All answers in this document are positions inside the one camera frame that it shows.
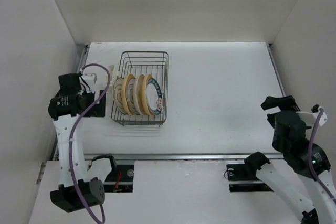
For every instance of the yellow plate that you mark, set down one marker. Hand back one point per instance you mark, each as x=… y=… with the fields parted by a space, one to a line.
x=125 y=96
x=144 y=94

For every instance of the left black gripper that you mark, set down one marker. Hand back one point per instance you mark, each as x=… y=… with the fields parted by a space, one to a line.
x=99 y=112

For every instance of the yellow plate left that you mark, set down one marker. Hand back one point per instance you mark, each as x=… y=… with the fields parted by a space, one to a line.
x=125 y=96

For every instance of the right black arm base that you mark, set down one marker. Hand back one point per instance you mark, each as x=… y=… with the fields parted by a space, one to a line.
x=240 y=181

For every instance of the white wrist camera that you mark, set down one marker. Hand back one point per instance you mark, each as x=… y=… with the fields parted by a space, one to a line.
x=310 y=117
x=88 y=82

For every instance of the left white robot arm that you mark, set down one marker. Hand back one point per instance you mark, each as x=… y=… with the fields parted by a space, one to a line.
x=65 y=108

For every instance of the grey wire dish rack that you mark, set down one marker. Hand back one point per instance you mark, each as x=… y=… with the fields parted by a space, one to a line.
x=155 y=63

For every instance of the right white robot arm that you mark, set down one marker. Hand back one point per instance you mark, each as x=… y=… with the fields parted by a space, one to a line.
x=294 y=134

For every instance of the plate with teal lettered band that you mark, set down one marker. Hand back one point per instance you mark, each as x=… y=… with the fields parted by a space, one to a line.
x=155 y=97

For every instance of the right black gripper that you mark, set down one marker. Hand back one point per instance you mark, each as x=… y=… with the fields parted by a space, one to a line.
x=287 y=102

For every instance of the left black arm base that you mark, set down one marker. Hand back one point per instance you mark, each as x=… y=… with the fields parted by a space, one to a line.
x=120 y=176

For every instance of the white plate green pattern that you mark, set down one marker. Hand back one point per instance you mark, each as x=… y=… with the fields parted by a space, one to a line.
x=130 y=99

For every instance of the aluminium table rail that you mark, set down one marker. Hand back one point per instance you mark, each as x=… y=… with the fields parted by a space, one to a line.
x=215 y=92

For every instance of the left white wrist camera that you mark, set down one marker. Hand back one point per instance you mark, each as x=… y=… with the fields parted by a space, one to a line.
x=88 y=82

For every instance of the cream white plate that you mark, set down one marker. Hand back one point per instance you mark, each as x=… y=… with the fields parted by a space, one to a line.
x=137 y=94

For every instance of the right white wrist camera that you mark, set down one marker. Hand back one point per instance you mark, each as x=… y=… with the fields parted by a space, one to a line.
x=310 y=117

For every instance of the yellow plate right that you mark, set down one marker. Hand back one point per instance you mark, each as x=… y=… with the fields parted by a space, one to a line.
x=144 y=94

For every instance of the white plate green rim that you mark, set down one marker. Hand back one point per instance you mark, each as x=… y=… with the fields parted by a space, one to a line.
x=117 y=95

